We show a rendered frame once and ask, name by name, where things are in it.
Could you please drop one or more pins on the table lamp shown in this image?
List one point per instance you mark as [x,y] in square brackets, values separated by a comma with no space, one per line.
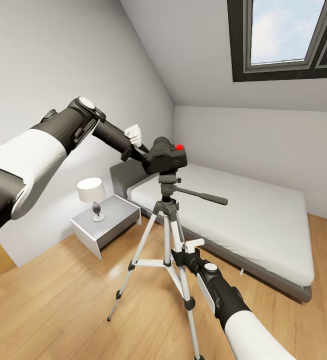
[92,195]

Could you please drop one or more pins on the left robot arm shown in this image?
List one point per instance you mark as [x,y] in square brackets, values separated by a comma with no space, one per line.
[29,161]

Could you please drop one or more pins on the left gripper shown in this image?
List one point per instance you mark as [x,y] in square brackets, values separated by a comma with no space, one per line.
[121,143]

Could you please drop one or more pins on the nightstand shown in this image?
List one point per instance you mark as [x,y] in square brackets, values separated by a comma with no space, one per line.
[118,213]

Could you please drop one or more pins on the camera tripod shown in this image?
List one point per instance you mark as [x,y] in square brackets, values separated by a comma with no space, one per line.
[170,208]

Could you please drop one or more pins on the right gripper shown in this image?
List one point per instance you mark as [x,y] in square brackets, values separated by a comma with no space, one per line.
[184,258]

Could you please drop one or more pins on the digital camera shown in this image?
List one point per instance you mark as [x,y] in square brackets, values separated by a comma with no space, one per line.
[164,158]

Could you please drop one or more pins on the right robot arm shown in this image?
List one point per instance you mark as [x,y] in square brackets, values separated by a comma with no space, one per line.
[247,336]

